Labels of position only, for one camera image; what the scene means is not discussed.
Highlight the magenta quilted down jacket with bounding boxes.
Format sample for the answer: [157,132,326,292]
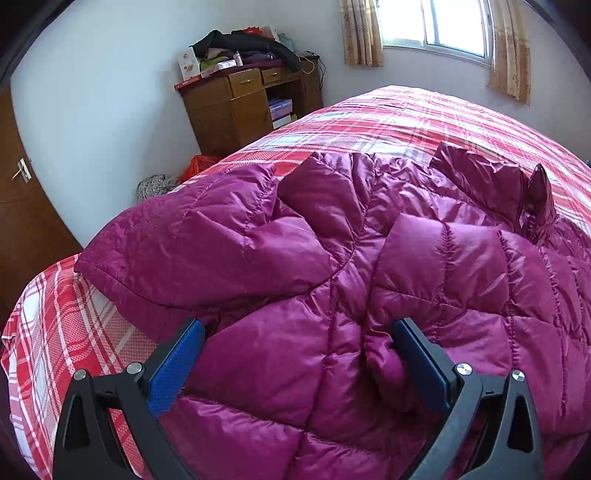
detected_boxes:
[75,144,590,479]

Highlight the black clothes pile on desk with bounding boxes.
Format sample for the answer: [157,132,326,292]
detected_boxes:
[191,30,301,72]

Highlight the red plaid bed cover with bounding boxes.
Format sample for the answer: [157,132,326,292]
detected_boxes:
[1,86,590,479]

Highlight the brown wooden door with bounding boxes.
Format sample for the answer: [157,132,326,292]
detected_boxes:
[0,89,82,323]

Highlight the grey patterned cloth on floor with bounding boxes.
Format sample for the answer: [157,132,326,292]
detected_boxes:
[136,174,179,203]

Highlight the red plastic bag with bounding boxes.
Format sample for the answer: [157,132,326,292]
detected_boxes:
[178,154,221,183]

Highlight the wooden desk with drawers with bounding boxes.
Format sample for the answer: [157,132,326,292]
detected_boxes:
[177,54,324,158]

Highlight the right beige curtain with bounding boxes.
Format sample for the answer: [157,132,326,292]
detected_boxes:
[489,0,531,105]

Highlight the beige curtain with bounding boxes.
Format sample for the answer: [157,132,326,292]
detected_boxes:
[339,0,384,68]
[489,0,531,105]

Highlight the boxes stacked in desk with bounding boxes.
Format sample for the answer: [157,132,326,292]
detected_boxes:
[269,99,294,130]

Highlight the red flat box on desk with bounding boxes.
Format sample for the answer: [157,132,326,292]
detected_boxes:
[174,60,238,91]

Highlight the white box on desk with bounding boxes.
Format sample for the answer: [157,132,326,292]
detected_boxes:
[178,47,200,81]

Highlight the left beige curtain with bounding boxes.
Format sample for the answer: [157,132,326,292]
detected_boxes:
[339,0,384,68]

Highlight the silver door handle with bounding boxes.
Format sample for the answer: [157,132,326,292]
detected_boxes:
[11,158,32,184]

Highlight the window with metal frame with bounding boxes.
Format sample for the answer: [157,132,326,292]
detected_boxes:
[377,0,493,65]

